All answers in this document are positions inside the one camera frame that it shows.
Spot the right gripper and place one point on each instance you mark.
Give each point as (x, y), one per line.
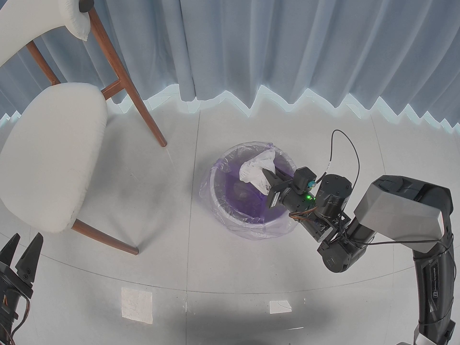
(294, 201)

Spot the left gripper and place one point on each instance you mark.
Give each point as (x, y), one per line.
(14, 286)

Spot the white plastic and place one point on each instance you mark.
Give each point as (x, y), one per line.
(257, 167)

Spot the purple plastic bag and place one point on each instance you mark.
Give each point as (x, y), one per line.
(251, 203)

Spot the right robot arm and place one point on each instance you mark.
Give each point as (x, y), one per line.
(399, 207)

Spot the white trash bin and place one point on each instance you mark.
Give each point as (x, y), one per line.
(230, 212)

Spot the white cushioned wooden chair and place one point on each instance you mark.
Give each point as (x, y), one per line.
(54, 149)

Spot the pale blue curtain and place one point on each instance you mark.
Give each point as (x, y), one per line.
(251, 41)

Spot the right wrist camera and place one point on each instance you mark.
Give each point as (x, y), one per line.
(304, 179)

